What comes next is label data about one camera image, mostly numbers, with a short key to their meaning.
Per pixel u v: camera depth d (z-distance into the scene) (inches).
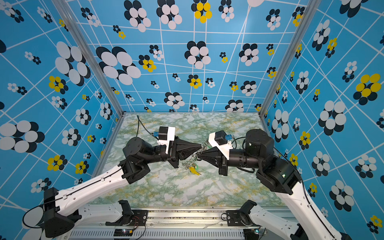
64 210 15.4
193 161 19.7
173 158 17.3
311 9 26.9
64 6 27.1
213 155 18.8
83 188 16.7
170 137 16.2
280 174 14.6
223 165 16.6
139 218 28.5
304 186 14.7
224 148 16.5
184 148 18.1
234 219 28.4
